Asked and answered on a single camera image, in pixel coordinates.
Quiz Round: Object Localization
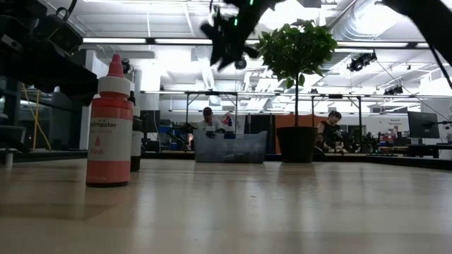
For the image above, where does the long ceiling light strip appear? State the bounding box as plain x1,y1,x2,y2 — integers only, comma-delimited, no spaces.
337,41,430,49
81,37,213,46

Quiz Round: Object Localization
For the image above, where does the black metal frame stand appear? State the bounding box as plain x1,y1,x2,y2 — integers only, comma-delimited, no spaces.
310,93,363,152
184,90,239,133

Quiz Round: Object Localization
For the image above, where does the yellow extension cable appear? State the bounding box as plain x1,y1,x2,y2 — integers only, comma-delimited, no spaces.
20,83,53,152

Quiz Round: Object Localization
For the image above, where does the large black food coloring bottle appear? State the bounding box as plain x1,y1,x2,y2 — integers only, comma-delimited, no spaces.
127,90,143,173

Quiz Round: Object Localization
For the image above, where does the clear plastic bin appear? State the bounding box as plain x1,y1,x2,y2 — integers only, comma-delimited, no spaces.
193,129,268,164

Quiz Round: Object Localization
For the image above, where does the large pink food coloring bottle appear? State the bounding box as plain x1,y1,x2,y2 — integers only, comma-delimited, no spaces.
85,53,134,188

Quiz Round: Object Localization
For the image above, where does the black computer monitor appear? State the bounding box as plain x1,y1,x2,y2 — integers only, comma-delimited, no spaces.
407,111,441,145
142,109,161,134

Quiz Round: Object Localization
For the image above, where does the white cylindrical post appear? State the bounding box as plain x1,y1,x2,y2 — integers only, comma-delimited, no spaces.
2,147,16,169

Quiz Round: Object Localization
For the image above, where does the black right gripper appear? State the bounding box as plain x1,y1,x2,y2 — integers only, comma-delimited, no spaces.
201,3,261,71

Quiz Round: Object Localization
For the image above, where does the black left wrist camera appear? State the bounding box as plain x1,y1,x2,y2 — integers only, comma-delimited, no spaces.
44,16,84,54

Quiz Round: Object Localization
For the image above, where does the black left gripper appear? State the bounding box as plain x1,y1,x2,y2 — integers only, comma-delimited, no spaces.
17,35,99,106

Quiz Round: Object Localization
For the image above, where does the person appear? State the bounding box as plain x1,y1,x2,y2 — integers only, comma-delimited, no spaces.
316,110,343,153
196,106,227,132

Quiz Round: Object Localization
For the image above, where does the potted green plant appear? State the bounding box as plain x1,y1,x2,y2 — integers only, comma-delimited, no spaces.
254,18,339,164

